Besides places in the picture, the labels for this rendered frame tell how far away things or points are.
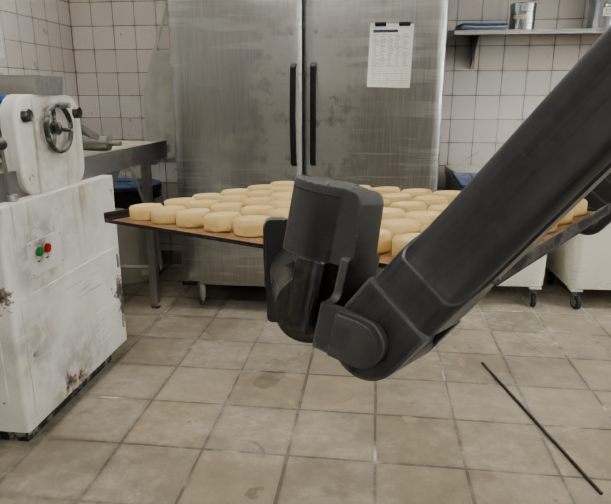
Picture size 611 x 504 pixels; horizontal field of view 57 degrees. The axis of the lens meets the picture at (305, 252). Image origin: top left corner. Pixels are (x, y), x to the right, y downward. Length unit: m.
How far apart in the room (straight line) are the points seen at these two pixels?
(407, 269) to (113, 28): 3.97
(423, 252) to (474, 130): 3.56
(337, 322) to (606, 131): 0.20
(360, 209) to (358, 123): 2.55
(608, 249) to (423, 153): 1.22
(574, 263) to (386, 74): 1.53
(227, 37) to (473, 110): 1.70
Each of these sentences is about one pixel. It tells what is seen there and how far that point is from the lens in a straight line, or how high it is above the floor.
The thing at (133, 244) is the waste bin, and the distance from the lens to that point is 3.82.
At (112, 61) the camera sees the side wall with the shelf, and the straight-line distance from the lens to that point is 4.27.
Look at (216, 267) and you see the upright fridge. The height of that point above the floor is 0.27.
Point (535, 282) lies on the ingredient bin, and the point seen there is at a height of 0.16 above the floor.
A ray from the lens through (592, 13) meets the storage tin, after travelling 3.90.
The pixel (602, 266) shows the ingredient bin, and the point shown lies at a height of 0.27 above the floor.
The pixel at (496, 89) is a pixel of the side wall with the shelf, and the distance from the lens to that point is 3.94.
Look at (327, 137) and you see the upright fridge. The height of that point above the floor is 0.99.
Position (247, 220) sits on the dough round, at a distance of 0.70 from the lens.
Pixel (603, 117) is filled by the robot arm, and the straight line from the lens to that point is 0.36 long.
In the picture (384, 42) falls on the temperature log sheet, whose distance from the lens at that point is 2.97.
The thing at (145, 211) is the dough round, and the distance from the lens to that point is 0.86.
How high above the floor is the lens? 1.19
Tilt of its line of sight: 15 degrees down
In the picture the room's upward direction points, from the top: straight up
